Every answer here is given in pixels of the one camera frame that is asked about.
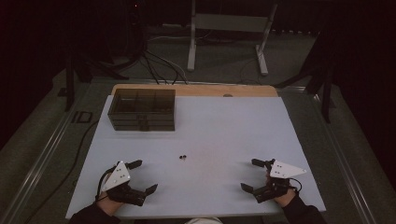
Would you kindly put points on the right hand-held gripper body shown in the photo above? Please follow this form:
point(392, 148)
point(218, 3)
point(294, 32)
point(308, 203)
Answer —
point(283, 170)

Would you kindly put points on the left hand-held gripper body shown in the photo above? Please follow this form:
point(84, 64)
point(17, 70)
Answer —
point(117, 177)

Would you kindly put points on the smoky transparent drawer box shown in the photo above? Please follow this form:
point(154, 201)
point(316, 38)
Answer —
point(141, 101)

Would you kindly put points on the person's right hand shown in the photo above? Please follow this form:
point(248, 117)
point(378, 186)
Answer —
point(285, 199)

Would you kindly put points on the person's left hand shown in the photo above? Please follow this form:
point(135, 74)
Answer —
point(107, 206)

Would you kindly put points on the white table mat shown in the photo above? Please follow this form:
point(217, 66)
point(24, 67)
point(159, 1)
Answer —
point(218, 140)

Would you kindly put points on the person's white clothing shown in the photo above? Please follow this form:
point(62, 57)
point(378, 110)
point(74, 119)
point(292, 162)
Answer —
point(204, 221)

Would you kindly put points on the round table grommet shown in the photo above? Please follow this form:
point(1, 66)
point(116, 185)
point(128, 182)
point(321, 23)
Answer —
point(227, 95)

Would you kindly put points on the black tripod stand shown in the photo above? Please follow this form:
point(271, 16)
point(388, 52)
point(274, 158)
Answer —
point(70, 81)

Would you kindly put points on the white metal stand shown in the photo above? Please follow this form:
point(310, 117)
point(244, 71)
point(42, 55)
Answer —
point(230, 22)

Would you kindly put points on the metal floor rail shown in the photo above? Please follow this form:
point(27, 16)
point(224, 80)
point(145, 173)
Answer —
point(40, 161)
point(345, 168)

